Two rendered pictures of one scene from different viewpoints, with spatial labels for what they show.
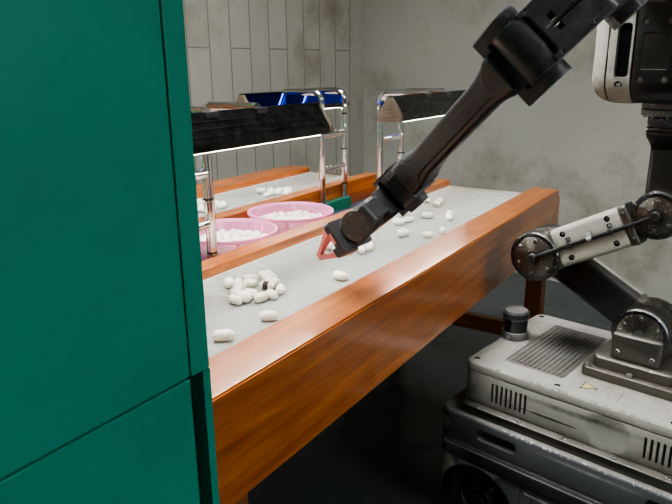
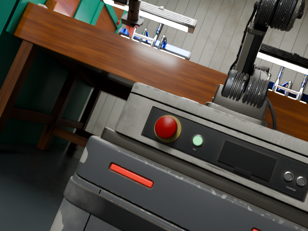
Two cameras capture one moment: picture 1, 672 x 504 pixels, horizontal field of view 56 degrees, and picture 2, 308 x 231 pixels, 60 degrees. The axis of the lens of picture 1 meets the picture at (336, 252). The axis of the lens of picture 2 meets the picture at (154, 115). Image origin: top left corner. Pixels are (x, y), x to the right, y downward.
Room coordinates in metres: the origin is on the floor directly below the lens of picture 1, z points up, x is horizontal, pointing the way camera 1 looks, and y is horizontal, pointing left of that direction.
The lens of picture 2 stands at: (0.84, -1.32, 0.39)
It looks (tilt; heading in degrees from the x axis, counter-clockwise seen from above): 4 degrees up; 63
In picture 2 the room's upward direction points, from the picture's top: 22 degrees clockwise
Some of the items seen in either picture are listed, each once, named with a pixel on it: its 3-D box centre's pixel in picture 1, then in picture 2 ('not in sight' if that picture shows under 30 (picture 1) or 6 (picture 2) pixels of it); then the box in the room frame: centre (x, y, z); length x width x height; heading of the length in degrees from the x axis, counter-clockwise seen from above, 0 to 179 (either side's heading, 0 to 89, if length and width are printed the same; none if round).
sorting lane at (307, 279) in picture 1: (366, 246); not in sight; (1.63, -0.08, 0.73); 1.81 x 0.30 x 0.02; 147
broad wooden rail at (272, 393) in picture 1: (438, 280); (193, 86); (1.51, -0.26, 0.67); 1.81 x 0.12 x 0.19; 147
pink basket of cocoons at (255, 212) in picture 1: (291, 225); not in sight; (1.91, 0.14, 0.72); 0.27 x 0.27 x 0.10
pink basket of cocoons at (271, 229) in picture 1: (229, 245); not in sight; (1.67, 0.29, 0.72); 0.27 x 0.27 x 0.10
